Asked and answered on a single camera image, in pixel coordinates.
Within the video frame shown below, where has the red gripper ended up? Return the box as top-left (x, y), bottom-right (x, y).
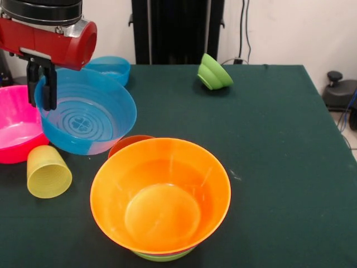
top-left (0, 16), bottom-right (98, 112)

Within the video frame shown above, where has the pink plastic bowl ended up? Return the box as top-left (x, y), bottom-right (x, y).
top-left (0, 85), bottom-right (51, 165)
top-left (0, 85), bottom-right (47, 150)

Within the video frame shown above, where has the blue plastic bowl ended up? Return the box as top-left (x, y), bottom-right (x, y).
top-left (83, 55), bottom-right (132, 86)
top-left (34, 68), bottom-right (138, 156)

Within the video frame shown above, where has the yellow plastic cup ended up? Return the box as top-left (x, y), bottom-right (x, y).
top-left (26, 145), bottom-right (73, 199)

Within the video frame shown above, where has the orange plastic bowl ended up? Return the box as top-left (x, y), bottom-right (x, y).
top-left (89, 137), bottom-right (232, 255)

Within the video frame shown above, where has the small green plastic bowl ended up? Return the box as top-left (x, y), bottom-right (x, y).
top-left (197, 52), bottom-right (234, 91)

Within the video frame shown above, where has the black stand base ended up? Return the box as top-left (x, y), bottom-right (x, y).
top-left (322, 70), bottom-right (357, 112)
top-left (0, 50), bottom-right (28, 87)

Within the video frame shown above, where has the red plastic bowl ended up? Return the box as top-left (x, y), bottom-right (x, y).
top-left (108, 135), bottom-right (156, 159)

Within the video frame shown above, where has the large green plastic bowl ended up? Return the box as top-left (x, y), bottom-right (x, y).
top-left (133, 247), bottom-right (196, 262)

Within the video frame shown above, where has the dark green table cloth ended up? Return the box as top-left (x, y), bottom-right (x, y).
top-left (0, 63), bottom-right (357, 268)

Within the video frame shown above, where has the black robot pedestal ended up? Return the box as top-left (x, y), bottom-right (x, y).
top-left (128, 0), bottom-right (225, 65)

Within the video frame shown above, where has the black wall cable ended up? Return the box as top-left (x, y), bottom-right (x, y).
top-left (238, 0), bottom-right (253, 64)

